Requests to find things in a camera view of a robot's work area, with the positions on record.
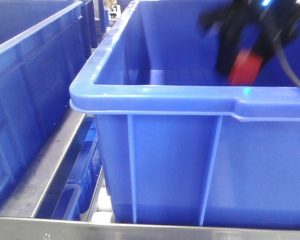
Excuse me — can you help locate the red cube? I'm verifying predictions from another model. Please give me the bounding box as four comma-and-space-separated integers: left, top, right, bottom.
228, 49, 264, 86

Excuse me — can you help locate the blue crate on left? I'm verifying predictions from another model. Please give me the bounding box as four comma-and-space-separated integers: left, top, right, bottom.
0, 0, 86, 210

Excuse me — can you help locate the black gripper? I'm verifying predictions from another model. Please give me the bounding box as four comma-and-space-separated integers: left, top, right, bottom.
215, 0, 299, 75

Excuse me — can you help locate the large blue target crate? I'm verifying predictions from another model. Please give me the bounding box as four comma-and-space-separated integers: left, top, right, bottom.
69, 0, 300, 230

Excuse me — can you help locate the steel shelf front rail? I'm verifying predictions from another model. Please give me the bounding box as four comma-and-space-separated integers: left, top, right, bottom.
0, 217, 300, 240

